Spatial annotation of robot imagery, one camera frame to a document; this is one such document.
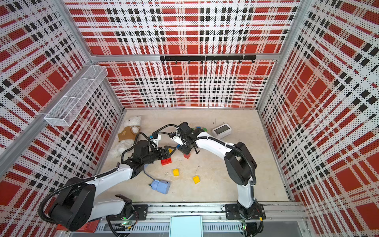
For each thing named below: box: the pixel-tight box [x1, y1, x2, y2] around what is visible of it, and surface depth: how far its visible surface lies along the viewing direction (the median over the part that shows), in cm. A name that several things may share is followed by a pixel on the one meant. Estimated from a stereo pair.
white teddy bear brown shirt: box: [109, 116, 142, 158], surface depth 96 cm
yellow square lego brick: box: [172, 168, 180, 177], surface depth 88 cm
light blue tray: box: [168, 214, 204, 237], surface depth 68 cm
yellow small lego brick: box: [192, 175, 201, 185], surface depth 86 cm
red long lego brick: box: [160, 157, 173, 166], surface depth 92 cm
